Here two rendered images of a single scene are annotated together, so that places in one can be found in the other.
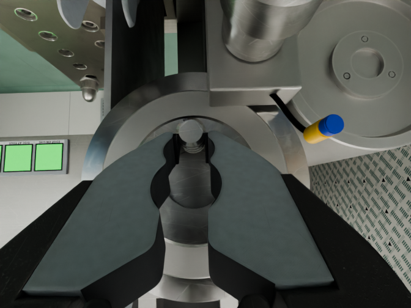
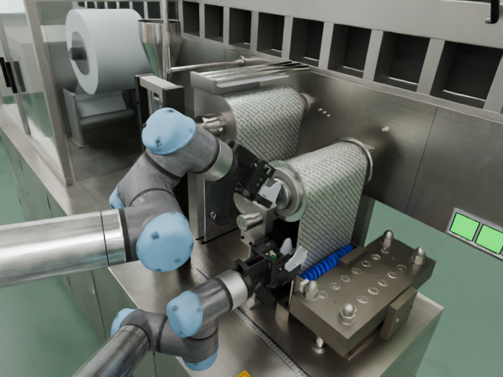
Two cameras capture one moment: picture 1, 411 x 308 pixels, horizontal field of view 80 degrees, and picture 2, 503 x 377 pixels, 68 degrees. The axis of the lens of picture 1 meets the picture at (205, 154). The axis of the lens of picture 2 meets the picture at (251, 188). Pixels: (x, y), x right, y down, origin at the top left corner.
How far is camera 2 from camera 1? 0.77 m
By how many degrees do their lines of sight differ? 49
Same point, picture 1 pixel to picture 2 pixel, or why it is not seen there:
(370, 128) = not seen: hidden behind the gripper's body
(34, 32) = (386, 287)
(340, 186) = (277, 146)
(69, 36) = (373, 275)
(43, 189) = (480, 205)
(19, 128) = not seen: outside the picture
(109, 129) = (298, 215)
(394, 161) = not seen: hidden behind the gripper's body
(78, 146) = (440, 221)
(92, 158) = (302, 210)
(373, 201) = (262, 146)
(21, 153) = (486, 241)
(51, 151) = (460, 229)
